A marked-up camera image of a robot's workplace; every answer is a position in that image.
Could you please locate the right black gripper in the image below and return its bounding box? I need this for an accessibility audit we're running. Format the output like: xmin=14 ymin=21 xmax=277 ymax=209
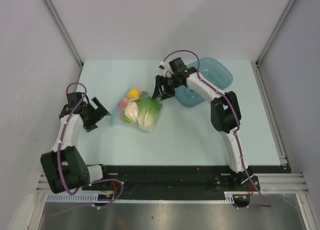
xmin=152 ymin=75 xmax=183 ymax=101

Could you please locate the clear zip top bag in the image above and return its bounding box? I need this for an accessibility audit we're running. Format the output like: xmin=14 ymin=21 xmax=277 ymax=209
xmin=109 ymin=88 xmax=163 ymax=132

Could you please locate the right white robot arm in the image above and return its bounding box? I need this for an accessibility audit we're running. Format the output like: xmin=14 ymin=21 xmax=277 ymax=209
xmin=152 ymin=57 xmax=253 ymax=191

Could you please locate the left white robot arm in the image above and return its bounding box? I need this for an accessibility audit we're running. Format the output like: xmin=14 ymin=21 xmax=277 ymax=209
xmin=40 ymin=92 xmax=111 ymax=194

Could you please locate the green fake lettuce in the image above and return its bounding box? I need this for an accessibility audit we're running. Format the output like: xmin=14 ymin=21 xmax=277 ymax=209
xmin=137 ymin=96 xmax=163 ymax=132

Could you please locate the red fake pepper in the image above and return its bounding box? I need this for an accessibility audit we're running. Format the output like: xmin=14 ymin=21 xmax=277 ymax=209
xmin=118 ymin=98 xmax=129 ymax=109

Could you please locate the yellow fake lemon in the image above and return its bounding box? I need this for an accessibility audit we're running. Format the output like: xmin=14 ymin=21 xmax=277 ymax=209
xmin=128 ymin=88 xmax=141 ymax=99

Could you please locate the teal plastic bin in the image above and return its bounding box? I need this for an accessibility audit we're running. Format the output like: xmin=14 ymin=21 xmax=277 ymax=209
xmin=174 ymin=57 xmax=234 ymax=108

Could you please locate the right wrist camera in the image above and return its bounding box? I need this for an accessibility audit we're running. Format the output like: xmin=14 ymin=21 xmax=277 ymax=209
xmin=158 ymin=61 xmax=170 ymax=70

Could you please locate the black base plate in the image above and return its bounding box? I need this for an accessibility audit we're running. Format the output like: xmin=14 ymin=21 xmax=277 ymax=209
xmin=74 ymin=164 xmax=262 ymax=201

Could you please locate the white cable duct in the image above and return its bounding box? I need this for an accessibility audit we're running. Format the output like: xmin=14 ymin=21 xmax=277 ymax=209
xmin=46 ymin=192 xmax=251 ymax=205

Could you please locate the aluminium frame rail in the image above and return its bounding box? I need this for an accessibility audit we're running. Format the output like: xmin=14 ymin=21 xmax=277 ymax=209
xmin=36 ymin=172 xmax=307 ymax=193

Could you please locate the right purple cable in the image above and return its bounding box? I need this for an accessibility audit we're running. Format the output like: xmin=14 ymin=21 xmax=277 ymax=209
xmin=162 ymin=49 xmax=273 ymax=208

